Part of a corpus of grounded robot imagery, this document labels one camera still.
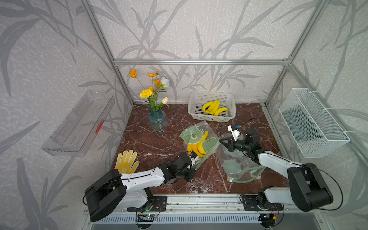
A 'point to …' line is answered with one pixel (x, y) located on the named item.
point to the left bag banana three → (189, 148)
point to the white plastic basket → (197, 99)
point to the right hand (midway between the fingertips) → (220, 140)
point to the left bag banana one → (200, 145)
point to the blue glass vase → (158, 122)
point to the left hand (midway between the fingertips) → (195, 173)
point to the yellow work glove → (126, 164)
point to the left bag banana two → (195, 149)
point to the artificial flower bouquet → (152, 93)
